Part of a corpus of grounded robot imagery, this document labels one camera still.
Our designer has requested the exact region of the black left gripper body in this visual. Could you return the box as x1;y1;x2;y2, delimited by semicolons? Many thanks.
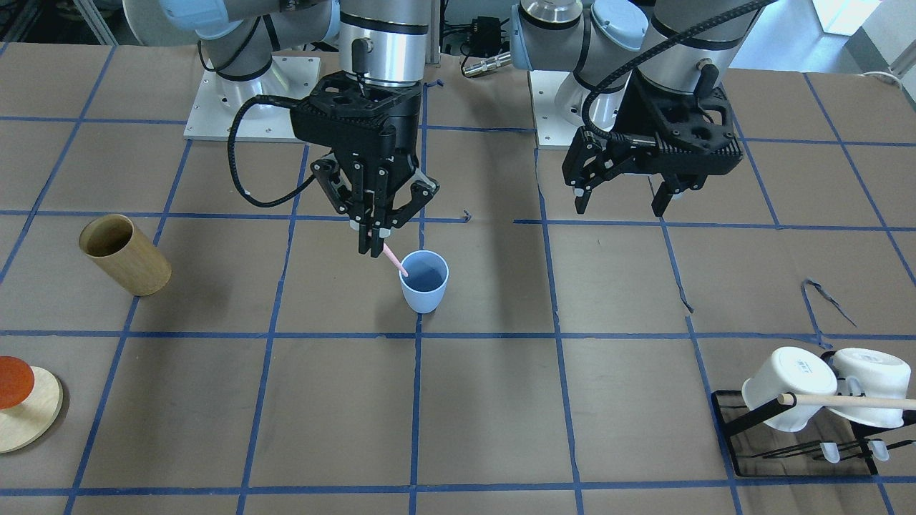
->
562;75;744;193

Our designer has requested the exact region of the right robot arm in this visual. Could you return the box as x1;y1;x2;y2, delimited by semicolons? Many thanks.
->
159;1;439;258

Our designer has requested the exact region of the light blue plastic cup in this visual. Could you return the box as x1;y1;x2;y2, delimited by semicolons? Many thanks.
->
399;249;449;314

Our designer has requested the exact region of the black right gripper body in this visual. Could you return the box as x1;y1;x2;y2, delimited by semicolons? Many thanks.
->
289;72;439;230

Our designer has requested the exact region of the white mug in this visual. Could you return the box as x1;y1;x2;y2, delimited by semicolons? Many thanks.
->
828;348;912;429
741;346;837;410

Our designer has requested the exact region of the black wire mug rack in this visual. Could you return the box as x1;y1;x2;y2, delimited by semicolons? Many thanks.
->
712;350;914;477

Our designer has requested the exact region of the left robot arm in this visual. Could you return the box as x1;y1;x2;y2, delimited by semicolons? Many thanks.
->
462;1;768;217

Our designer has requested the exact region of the bamboo cylinder holder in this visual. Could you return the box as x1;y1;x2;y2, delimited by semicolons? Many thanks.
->
79;214;172;296

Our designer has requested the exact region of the white mug inner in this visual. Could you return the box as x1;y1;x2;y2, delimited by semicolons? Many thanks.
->
741;346;837;410

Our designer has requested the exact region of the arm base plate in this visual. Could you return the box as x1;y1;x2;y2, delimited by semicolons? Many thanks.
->
183;56;321;144
529;71;583;150

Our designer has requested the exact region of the wooden cup tree stand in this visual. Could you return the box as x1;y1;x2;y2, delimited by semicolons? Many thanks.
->
1;366;64;453

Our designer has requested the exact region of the white mug outer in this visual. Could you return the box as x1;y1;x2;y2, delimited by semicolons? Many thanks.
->
828;348;912;429

